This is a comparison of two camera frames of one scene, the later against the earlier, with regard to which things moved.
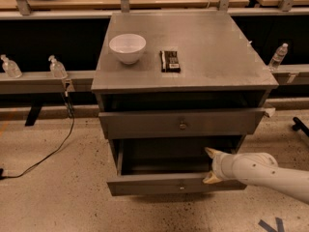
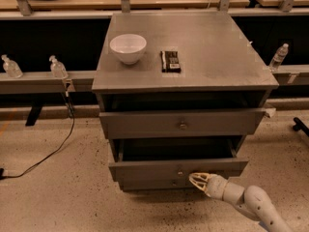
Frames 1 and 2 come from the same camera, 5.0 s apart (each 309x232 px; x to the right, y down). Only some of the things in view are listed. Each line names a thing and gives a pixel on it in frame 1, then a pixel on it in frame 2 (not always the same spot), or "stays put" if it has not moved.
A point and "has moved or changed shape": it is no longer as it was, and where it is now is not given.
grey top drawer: [157, 123] stays put
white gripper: [221, 166] → [215, 187]
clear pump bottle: [57, 69] stays put
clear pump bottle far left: [11, 68] stays put
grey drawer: [167, 166] has moved or changed shape
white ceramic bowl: [128, 47] stays put
